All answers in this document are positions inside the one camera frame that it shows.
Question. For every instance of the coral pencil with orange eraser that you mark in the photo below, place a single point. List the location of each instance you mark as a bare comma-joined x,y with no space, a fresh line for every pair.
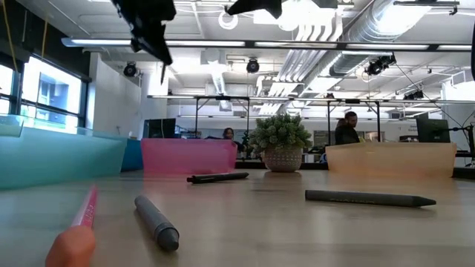
72,248

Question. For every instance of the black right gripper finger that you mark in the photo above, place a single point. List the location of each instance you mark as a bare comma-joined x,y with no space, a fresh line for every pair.
259,4

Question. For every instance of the teal plastic bin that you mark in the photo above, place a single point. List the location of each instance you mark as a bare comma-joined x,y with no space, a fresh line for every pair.
55,159

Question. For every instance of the black beam with light strips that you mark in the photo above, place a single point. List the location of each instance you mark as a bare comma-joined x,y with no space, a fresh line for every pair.
250,43

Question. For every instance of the green potted plant white pot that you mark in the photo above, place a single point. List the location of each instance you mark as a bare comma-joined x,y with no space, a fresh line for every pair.
280,137

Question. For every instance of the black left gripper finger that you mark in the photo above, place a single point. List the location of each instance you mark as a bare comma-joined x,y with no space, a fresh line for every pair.
157,50

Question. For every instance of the pink plastic bin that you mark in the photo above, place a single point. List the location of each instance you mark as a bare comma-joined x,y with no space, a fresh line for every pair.
185,155

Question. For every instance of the person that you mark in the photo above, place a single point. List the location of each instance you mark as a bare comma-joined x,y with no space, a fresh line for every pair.
229,133
347,133

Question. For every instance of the blue plastic bin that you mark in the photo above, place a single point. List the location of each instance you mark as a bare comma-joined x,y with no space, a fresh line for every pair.
131,155

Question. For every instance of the window with black frame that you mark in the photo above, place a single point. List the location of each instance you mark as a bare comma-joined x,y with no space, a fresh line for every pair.
52,92

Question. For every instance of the black aluminium table frame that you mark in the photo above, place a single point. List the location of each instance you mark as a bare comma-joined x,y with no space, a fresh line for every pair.
315,165

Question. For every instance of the silver ventilation duct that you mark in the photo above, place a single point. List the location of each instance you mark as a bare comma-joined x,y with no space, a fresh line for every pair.
371,26

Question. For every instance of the thick black pen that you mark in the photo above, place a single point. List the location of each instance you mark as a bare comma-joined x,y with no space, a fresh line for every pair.
217,178

